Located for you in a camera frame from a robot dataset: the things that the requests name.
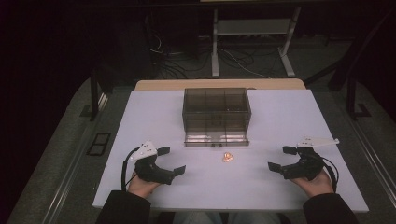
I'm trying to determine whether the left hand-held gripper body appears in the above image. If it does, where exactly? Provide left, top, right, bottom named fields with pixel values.
left=129, top=140, right=176, bottom=186

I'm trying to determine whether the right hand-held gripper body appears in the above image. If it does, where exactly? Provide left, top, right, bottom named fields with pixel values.
left=281, top=135, right=341, bottom=182

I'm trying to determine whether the clear plastic drawer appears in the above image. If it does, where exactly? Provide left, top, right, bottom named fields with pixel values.
left=183, top=132, right=251, bottom=148

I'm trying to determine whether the smoky clear plastic drawer box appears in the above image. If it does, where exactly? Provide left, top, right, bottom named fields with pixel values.
left=181, top=87, right=253, bottom=139

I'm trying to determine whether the person's left hand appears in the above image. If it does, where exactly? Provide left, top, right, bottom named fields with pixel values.
left=127, top=171, right=162, bottom=199

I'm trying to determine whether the person's right hand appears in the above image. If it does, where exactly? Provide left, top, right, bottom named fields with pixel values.
left=290, top=169, right=335, bottom=199

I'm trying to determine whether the black metal stand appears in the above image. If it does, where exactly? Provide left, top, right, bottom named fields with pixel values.
left=78, top=66, right=115, bottom=122
left=345, top=74, right=373, bottom=121

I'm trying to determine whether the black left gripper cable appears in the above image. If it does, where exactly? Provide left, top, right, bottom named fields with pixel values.
left=120, top=147, right=141, bottom=192

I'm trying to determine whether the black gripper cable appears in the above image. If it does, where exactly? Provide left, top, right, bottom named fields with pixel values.
left=321, top=156, right=340, bottom=193
left=120, top=147, right=141, bottom=192

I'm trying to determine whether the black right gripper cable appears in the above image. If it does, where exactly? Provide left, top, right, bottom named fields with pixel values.
left=321, top=156, right=340, bottom=193

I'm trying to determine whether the black rectangular floor frame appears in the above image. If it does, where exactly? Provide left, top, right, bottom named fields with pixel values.
left=86, top=132, right=112, bottom=157

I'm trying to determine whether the aluminium floor rail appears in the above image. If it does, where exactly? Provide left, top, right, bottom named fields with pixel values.
left=347, top=117, right=396, bottom=201
left=41, top=92, right=110, bottom=224

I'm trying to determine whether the tangle of floor cables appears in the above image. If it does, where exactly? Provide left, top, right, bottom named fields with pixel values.
left=145, top=31, right=281, bottom=80

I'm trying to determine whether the grey metal desk frame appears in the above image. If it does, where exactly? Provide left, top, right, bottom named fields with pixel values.
left=211, top=7, right=303, bottom=78

